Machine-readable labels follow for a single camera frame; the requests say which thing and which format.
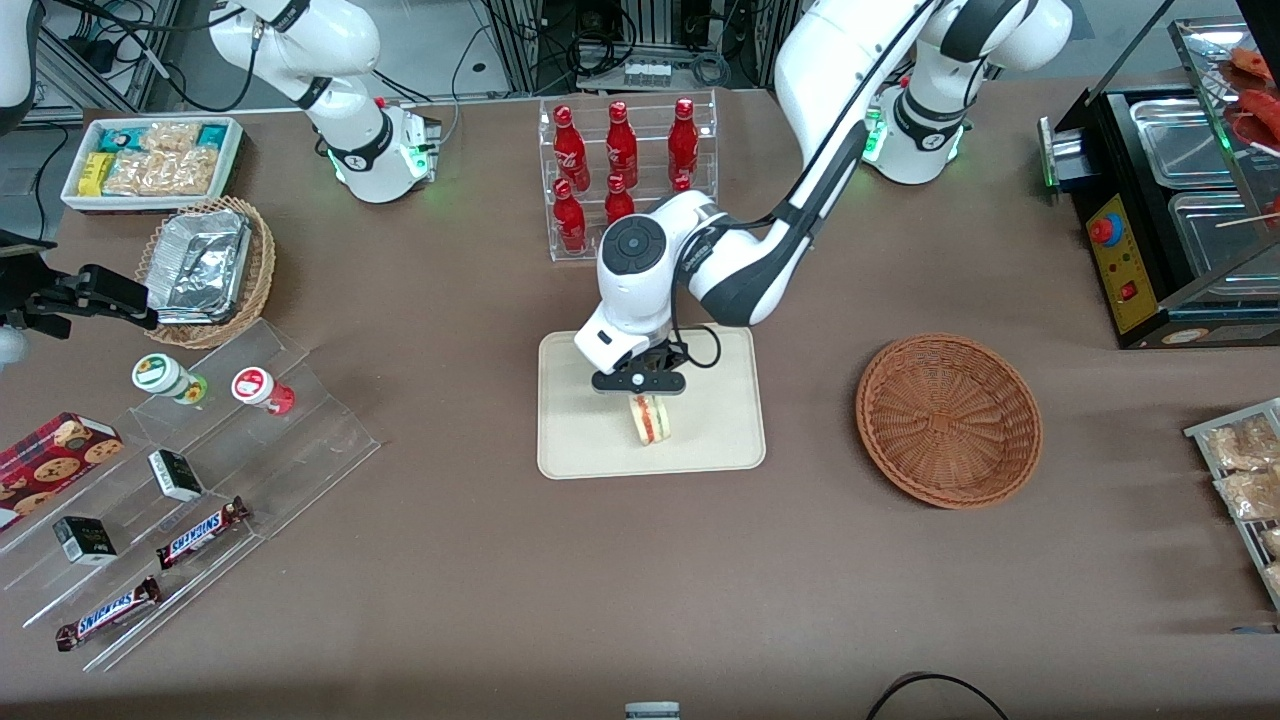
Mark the grey right arm gripper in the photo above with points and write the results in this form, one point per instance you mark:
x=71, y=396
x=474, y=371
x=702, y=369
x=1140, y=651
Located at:
x=48, y=297

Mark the triangular sandwich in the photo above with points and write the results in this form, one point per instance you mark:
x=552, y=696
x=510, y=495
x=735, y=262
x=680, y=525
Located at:
x=650, y=422

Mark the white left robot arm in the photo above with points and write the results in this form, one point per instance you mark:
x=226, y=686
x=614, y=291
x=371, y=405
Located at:
x=800, y=60

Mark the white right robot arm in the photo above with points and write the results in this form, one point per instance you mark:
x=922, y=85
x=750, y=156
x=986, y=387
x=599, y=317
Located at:
x=350, y=40

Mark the beige plastic tray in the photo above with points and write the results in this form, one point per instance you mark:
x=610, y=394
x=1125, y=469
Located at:
x=720, y=420

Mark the light wicker basket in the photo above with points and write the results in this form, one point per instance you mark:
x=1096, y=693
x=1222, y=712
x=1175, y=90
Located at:
x=262, y=260

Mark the brown wicker basket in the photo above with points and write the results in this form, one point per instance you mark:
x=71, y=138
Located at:
x=950, y=420

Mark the red cookie box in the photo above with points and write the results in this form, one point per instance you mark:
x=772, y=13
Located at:
x=50, y=465

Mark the green lid cup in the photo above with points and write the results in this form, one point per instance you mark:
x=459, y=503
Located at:
x=160, y=373

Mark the yellow snack pack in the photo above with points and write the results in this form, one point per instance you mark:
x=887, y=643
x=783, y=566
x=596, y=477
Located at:
x=95, y=174

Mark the red cola bottle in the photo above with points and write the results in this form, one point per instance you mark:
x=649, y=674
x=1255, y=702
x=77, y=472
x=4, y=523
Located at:
x=682, y=184
x=569, y=220
x=619, y=200
x=571, y=150
x=683, y=140
x=621, y=145

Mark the aluminium foil container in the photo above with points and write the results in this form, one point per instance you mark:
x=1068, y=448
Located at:
x=200, y=265

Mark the small black box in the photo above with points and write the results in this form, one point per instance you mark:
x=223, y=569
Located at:
x=85, y=540
x=176, y=475

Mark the clear cracker bag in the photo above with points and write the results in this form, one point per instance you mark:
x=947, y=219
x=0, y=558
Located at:
x=172, y=137
x=188, y=172
x=130, y=175

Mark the teal snack pack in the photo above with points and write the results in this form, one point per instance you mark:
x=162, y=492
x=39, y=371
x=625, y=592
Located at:
x=212, y=135
x=119, y=139

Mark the red lid cup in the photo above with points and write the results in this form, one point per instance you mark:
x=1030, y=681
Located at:
x=253, y=386

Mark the Snickers chocolate bar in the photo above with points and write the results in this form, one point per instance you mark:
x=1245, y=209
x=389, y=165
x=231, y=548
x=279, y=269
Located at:
x=200, y=533
x=108, y=613

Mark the clear acrylic bottle rack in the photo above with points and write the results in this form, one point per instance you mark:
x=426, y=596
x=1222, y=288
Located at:
x=650, y=120

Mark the white plastic snack bin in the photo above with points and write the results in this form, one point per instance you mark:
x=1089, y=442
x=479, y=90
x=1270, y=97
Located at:
x=232, y=160

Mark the clear acrylic tiered stand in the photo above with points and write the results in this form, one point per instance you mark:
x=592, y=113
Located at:
x=300, y=440

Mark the small grey device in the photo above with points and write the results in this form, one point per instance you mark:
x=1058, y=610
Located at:
x=652, y=711

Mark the white power strip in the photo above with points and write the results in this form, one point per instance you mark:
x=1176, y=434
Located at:
x=647, y=73

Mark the black food warmer cabinet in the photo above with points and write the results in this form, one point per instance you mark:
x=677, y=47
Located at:
x=1125, y=260

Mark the steel warmer pan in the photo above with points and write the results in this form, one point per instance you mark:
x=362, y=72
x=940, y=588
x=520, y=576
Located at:
x=1210, y=235
x=1180, y=140

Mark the clear pastry bag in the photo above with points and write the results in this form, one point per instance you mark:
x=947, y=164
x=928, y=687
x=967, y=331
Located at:
x=1250, y=495
x=1273, y=578
x=1240, y=445
x=1271, y=542

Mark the red fried food piece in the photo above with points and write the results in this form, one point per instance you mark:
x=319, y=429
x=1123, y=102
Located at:
x=1255, y=65
x=1262, y=118

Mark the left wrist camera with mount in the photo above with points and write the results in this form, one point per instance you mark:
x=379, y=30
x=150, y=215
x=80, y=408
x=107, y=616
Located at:
x=668, y=356

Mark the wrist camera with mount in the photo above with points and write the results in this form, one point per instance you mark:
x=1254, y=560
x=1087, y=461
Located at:
x=105, y=290
x=668, y=356

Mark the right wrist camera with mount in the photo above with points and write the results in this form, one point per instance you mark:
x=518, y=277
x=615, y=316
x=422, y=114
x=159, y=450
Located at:
x=105, y=290

